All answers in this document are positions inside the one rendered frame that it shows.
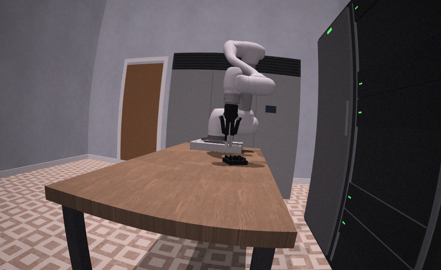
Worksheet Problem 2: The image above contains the black knob box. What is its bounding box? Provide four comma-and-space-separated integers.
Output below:
222, 155, 248, 165

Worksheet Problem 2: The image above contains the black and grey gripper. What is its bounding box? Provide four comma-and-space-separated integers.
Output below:
219, 104, 242, 148

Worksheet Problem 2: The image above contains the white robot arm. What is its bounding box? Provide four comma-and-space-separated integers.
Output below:
201, 40, 275, 144

